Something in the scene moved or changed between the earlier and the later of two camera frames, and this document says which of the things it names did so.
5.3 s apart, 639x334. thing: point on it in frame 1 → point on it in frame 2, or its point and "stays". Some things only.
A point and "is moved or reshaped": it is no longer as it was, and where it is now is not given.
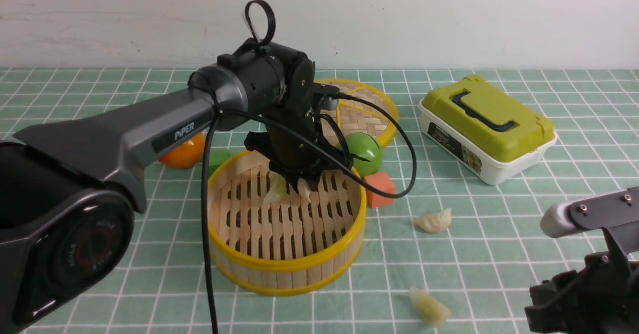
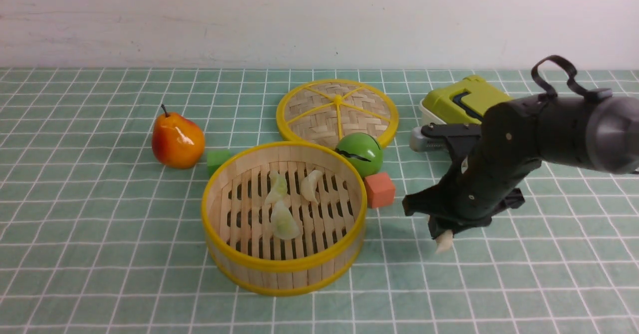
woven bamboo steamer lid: x=350 y=117 stays
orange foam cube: x=383 y=181 stays
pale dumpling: x=277 y=187 stays
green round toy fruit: x=366 y=146 stays
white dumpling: x=435 y=223 is moved or reshaped
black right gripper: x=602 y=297 → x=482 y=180
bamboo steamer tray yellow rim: x=269 y=236 stays
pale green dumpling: x=429 y=310 → x=283 y=224
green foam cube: x=216 y=158 stays
